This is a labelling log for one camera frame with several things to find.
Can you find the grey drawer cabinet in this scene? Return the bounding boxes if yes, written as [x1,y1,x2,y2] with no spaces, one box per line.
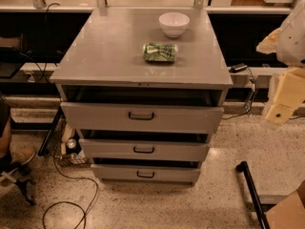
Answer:
[51,8,233,171]

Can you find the wire basket with items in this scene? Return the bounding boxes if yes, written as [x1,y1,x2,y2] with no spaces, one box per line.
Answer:
[51,119,89,167]

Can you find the grey top drawer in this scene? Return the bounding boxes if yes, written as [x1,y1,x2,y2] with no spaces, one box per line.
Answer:
[61,102,223,134]

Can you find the cardboard box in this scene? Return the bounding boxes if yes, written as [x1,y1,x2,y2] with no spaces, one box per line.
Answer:
[266,180,305,229]

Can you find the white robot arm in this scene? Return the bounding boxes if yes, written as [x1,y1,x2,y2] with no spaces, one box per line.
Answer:
[256,0,305,129]

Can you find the green soda can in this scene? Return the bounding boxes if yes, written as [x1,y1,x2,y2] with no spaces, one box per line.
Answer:
[143,42,178,62]

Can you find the black office chair base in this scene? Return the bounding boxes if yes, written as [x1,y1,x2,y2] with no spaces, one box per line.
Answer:
[0,163,35,206]

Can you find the grey bottom drawer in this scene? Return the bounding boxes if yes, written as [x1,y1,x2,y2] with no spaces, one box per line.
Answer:
[91,164,200,183]

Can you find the grey middle drawer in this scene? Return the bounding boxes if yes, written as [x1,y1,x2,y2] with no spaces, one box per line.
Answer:
[79,138,209,161]

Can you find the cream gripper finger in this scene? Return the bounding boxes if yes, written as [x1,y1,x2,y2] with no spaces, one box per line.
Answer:
[263,67,305,129]
[256,28,281,54]

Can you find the white ceramic bowl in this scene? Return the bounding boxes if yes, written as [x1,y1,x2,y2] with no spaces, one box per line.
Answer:
[159,12,190,38]

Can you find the black cable at right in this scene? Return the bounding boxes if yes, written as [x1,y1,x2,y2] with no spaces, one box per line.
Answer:
[221,66,260,121]

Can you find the black floor cable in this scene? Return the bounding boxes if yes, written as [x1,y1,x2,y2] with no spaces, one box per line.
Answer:
[42,156,100,229]

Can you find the grey drawer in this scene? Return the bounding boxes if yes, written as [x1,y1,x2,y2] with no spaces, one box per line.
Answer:
[61,102,223,134]
[91,164,200,183]
[79,138,209,161]

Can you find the brown shoe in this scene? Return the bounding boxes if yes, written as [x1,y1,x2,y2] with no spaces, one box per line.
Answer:
[11,147,36,165]

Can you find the black metal floor bar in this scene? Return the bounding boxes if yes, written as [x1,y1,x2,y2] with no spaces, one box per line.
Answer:
[236,161,270,229]

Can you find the black leaning bar left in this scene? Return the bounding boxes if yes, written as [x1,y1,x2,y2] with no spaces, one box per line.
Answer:
[38,109,63,156]

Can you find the black power adapter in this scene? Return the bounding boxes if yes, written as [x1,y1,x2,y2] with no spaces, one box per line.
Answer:
[229,63,248,73]

